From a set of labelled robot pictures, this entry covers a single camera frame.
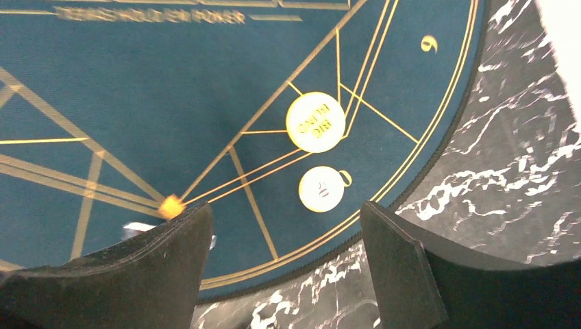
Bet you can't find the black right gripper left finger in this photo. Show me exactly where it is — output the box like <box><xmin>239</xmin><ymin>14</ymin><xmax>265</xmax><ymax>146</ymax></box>
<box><xmin>1</xmin><ymin>203</ymin><xmax>213</xmax><ymax>328</ymax></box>

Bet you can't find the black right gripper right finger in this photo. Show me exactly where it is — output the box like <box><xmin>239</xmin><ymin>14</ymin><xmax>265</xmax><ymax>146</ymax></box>
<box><xmin>360</xmin><ymin>202</ymin><xmax>580</xmax><ymax>328</ymax></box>

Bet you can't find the yellow poker chip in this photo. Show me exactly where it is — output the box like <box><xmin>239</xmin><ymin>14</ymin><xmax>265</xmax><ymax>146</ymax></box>
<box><xmin>298</xmin><ymin>166</ymin><xmax>352</xmax><ymax>212</ymax></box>

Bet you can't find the yellow big blind button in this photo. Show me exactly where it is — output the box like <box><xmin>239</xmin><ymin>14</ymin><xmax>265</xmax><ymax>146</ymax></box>
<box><xmin>285</xmin><ymin>91</ymin><xmax>346</xmax><ymax>153</ymax></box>

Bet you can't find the clear card on mat edge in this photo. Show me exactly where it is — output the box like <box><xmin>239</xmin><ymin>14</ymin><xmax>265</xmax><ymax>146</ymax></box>
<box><xmin>121</xmin><ymin>221</ymin><xmax>217</xmax><ymax>254</ymax></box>

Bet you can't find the round dark blue poker mat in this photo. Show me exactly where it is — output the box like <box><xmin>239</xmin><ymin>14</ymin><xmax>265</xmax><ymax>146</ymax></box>
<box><xmin>1</xmin><ymin>1</ymin><xmax>490</xmax><ymax>300</ymax></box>

